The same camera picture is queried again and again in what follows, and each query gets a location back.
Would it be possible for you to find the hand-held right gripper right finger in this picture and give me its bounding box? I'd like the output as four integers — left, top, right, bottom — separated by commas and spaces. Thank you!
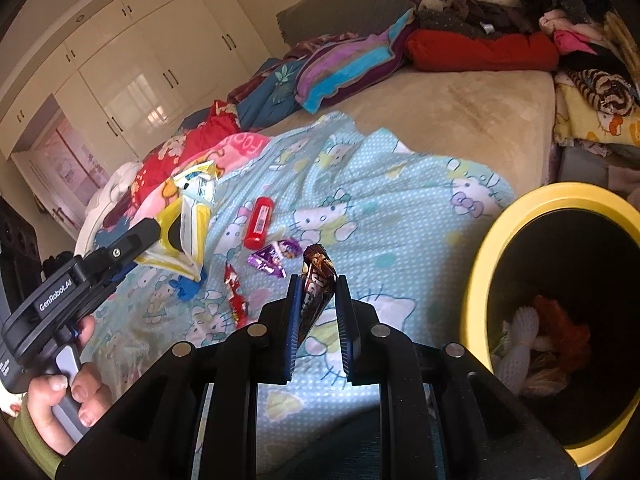
335, 275, 596, 480

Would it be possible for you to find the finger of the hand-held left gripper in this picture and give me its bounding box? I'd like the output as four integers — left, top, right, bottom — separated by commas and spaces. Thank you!
82, 217, 163, 286

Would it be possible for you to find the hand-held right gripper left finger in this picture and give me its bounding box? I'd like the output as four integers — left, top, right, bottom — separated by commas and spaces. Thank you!
55, 274, 306, 480

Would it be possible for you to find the brown chocolate wrapper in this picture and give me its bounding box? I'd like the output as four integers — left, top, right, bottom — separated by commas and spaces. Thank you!
297, 243, 337, 348

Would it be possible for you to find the yellow and white packet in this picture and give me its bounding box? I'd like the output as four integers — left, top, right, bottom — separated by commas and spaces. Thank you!
135, 160, 223, 281

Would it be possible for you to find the yellow trash bin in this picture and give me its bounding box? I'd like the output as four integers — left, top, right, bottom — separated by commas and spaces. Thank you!
461, 183, 640, 468

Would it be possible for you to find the white foam net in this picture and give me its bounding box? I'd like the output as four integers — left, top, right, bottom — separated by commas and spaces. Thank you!
492, 305, 551, 396

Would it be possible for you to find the person's left hand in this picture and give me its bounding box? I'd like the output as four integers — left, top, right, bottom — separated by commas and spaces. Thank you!
20, 316, 113, 456

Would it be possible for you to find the white cloth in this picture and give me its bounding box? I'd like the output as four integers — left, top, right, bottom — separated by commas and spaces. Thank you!
75, 161, 143, 256

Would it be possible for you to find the red candy wrapper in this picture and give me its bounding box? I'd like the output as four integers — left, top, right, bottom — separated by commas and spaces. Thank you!
223, 263, 251, 328

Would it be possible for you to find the purple snack wrapper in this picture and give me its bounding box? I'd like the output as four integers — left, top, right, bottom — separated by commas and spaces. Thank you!
247, 238, 300, 278

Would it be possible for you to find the black panel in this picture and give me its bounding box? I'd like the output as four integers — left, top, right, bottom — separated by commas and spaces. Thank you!
0, 195, 43, 321

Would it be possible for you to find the crumpled blue glove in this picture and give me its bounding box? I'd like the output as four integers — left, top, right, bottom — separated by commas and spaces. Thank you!
170, 270, 208, 302

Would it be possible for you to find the red plastic bottle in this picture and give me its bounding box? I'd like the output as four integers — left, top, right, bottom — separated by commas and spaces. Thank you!
243, 197, 276, 250

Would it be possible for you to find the pink glass door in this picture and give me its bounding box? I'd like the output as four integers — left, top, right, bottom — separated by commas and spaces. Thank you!
12, 95, 113, 233

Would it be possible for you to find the red floral quilt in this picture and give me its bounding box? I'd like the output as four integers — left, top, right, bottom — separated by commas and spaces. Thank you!
107, 101, 241, 226

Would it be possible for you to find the pink bear-print blanket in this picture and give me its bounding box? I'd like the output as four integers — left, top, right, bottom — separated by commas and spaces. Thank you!
150, 131, 266, 221

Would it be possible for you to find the blue cat-print blanket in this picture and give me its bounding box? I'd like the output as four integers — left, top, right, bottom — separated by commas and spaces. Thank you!
75, 112, 516, 480

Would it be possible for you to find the cream wardrobe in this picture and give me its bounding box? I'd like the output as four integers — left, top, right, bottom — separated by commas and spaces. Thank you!
0, 0, 281, 161

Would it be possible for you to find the blue floral quilt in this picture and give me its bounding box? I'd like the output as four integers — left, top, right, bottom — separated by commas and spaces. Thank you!
235, 57, 306, 131

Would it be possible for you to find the beige bed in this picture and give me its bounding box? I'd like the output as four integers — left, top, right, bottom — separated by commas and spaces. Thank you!
260, 65, 558, 191

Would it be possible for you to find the striped purple pillow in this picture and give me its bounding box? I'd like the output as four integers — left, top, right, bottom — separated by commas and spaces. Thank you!
295, 7, 421, 113

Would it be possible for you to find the red garment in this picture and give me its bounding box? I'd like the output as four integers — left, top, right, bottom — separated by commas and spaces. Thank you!
405, 29, 560, 72

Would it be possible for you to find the grey headboard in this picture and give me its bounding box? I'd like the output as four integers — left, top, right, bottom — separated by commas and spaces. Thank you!
276, 0, 431, 48

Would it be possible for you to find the yellow cartoon blanket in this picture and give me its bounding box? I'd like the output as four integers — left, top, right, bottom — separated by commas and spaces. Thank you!
552, 67, 640, 148

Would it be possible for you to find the pile of clothes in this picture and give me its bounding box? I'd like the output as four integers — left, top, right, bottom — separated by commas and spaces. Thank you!
417, 0, 640, 116

